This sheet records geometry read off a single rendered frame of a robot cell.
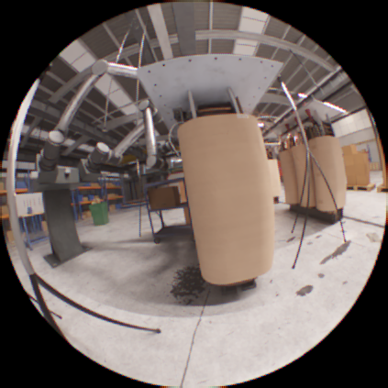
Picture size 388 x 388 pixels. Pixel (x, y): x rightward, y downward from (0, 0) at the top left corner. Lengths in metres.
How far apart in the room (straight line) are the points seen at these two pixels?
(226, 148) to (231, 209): 0.27
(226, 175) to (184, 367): 0.93
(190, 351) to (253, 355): 0.30
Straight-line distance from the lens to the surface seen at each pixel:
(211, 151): 0.59
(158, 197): 1.90
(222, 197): 0.58
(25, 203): 4.95
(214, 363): 0.77
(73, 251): 2.52
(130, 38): 10.19
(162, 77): 0.80
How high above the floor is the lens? 0.75
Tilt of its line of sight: 3 degrees down
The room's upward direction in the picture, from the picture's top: 9 degrees counter-clockwise
